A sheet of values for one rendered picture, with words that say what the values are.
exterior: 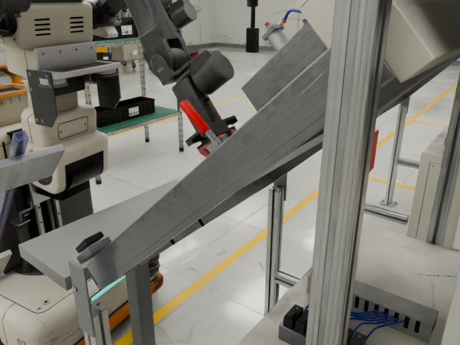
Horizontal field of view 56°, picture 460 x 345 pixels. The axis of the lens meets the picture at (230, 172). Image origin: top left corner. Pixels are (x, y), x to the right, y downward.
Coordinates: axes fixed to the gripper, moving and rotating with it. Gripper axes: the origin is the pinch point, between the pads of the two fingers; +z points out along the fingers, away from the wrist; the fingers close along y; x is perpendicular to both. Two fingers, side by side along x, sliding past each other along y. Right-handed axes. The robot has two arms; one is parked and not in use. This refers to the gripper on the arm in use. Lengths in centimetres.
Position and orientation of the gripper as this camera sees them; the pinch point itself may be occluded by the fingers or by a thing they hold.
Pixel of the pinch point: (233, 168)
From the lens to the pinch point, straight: 85.0
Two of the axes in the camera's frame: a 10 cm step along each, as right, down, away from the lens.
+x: -6.3, 3.9, 6.7
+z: 5.0, 8.7, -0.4
